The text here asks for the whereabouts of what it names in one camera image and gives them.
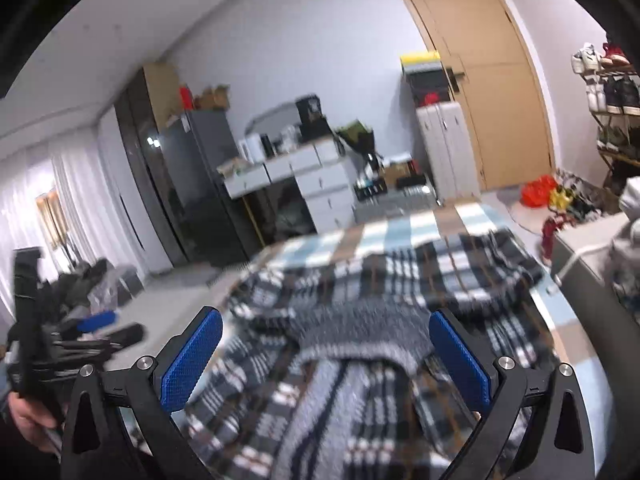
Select pile of shoes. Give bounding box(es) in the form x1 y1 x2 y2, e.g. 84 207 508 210
540 170 621 261

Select white electric kettle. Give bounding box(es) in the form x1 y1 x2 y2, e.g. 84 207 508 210
239 135 263 163

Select grey stool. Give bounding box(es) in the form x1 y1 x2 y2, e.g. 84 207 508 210
117 267 146 303

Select person's left hand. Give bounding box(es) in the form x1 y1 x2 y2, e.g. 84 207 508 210
9 389 65 457

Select wooden door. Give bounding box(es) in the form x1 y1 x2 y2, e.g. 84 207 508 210
385 0 556 193

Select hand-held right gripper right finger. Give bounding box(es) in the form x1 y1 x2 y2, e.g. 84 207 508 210
429 309 598 480

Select wooden shoe rack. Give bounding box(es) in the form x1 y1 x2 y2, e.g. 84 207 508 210
592 65 640 176

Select pile of clothes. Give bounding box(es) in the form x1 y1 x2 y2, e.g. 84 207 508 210
602 175 640 321

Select white hard suitcase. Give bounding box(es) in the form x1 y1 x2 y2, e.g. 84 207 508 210
416 101 482 203

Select checkered blanket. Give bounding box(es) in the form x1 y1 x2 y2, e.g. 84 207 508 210
220 202 616 480

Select grey refrigerator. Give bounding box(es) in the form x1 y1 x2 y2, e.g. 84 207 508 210
159 109 263 267

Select shoe rack with shoes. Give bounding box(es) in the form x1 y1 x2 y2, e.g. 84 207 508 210
571 35 640 161

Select dark glass wardrobe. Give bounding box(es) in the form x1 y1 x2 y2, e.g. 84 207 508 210
114 62 201 268

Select white curtain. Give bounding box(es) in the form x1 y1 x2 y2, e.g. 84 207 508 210
0 147 126 321

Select red plastic bag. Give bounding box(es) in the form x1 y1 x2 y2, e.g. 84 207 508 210
520 176 557 206

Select yellow lid shoe box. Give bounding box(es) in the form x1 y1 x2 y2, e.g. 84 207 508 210
400 51 442 73

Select plaid fleece jacket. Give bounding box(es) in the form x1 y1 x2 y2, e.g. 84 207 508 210
182 230 556 480

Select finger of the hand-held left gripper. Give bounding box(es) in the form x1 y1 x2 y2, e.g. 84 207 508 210
75 310 119 335
65 324 147 358

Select silver hard suitcase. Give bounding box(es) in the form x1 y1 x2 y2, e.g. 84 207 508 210
352 182 441 221

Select white desk with drawers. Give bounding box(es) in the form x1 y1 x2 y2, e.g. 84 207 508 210
222 139 357 233

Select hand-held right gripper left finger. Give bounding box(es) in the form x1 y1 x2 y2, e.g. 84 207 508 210
60 306 223 480

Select open cardboard box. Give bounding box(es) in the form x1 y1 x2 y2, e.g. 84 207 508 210
192 85 232 111

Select white cable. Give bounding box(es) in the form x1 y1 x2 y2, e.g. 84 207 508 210
547 242 612 296

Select grey door mat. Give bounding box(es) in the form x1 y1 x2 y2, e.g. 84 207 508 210
507 199 553 241

